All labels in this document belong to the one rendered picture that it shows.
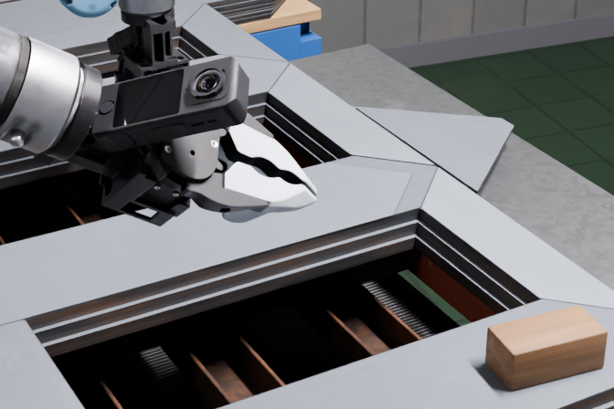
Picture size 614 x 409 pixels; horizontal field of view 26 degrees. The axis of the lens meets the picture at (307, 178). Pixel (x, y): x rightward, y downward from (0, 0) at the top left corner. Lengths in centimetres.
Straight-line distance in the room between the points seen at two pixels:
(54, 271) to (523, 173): 84
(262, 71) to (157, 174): 129
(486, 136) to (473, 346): 73
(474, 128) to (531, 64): 234
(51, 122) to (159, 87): 8
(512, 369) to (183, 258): 47
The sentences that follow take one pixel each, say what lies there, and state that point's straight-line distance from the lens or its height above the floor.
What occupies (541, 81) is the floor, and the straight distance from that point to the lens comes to 444.
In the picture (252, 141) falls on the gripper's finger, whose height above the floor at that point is 130.
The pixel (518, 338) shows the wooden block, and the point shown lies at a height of 92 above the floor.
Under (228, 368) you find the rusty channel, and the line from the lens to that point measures 183.
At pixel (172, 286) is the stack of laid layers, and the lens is 168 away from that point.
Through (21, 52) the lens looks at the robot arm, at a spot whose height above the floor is 140.
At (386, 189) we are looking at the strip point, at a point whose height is 87.
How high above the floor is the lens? 175
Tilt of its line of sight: 28 degrees down
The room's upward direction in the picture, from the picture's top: straight up
